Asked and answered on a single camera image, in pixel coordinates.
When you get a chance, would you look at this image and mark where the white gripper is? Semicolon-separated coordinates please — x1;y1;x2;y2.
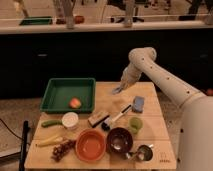
121;64;142;90

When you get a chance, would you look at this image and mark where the grey towel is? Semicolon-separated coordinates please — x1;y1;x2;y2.
112;87;123;94

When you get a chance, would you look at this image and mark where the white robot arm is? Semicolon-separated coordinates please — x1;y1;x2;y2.
121;47;213;171

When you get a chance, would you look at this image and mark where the purple bowl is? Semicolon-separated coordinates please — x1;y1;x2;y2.
106;127;133;154

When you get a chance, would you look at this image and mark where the orange bowl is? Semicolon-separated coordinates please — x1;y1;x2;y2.
75;129;106;162

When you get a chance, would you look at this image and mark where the blue sponge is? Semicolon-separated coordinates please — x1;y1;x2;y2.
132;96;144;113

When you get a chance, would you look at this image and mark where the green cup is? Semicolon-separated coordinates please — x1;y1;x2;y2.
129;117;143;134

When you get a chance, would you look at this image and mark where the black white dish brush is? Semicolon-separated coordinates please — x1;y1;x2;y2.
101;105;132;131

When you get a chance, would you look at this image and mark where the wooden block eraser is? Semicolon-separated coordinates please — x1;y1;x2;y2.
88;112;109;128

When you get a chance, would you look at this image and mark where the red orange apple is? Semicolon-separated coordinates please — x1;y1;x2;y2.
69;97;82;109

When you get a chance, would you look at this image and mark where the green plastic tray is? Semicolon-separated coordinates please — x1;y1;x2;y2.
40;78;96;114

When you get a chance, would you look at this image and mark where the white plastic cup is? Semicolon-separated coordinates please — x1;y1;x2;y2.
62;112;79;130

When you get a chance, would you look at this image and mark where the silver measuring cup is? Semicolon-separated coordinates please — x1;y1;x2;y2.
125;143;156;163

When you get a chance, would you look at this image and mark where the green cucumber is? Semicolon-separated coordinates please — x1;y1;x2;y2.
41;120;62;128

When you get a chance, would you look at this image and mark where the dark grape bunch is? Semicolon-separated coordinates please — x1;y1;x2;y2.
51;140;76;162

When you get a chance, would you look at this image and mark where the yellow banana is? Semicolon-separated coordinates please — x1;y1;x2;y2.
36;136;64;147

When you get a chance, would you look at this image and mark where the distant green tray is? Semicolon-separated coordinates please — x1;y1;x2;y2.
19;16;53;26

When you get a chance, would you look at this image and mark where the black stand pole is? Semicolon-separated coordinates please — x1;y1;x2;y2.
19;121;30;171

